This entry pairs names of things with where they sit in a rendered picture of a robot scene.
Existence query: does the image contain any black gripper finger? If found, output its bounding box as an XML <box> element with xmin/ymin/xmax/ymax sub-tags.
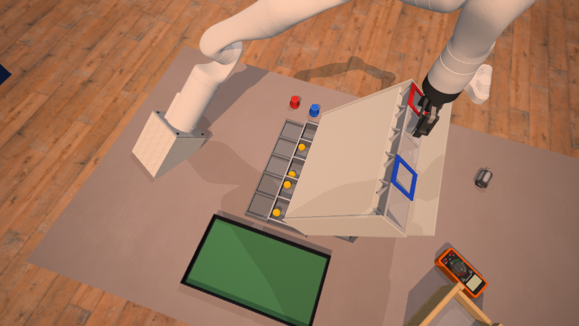
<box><xmin>411</xmin><ymin>97</ymin><xmax>439</xmax><ymax>138</ymax></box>
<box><xmin>417</xmin><ymin>93</ymin><xmax>426</xmax><ymax>107</ymax></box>

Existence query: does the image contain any wooden crate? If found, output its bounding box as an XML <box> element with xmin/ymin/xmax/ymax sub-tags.
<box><xmin>406</xmin><ymin>283</ymin><xmax>503</xmax><ymax>326</ymax></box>

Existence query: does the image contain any blue funnel band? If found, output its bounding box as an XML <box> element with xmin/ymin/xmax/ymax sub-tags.
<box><xmin>391</xmin><ymin>155</ymin><xmax>417</xmax><ymax>201</ymax></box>

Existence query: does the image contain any orange digital multimeter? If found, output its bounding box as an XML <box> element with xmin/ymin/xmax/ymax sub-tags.
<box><xmin>435</xmin><ymin>248</ymin><xmax>488</xmax><ymax>298</ymax></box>

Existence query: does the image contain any red plug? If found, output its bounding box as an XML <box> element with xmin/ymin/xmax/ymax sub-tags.
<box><xmin>289</xmin><ymin>96</ymin><xmax>300</xmax><ymax>109</ymax></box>

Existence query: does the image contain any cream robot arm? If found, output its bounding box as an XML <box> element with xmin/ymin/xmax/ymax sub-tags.
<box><xmin>164</xmin><ymin>0</ymin><xmax>536</xmax><ymax>133</ymax></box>

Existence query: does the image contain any green tray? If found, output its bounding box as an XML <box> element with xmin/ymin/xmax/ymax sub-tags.
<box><xmin>182</xmin><ymin>214</ymin><xmax>331</xmax><ymax>326</ymax></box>

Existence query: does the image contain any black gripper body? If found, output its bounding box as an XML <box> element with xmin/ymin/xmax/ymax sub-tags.
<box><xmin>422</xmin><ymin>74</ymin><xmax>462</xmax><ymax>113</ymax></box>

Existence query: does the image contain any red funnel rim band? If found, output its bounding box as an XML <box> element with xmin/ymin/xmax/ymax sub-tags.
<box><xmin>408</xmin><ymin>83</ymin><xmax>428</xmax><ymax>115</ymax></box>

